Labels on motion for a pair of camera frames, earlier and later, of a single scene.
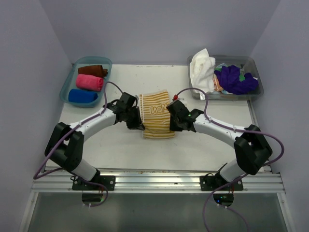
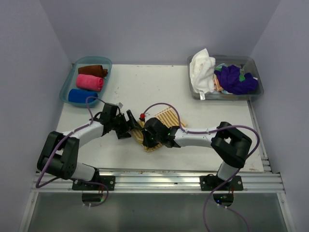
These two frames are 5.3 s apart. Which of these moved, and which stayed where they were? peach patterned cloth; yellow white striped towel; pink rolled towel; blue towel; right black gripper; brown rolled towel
Moved: yellow white striped towel; right black gripper
Stayed: brown rolled towel; blue towel; peach patterned cloth; pink rolled towel
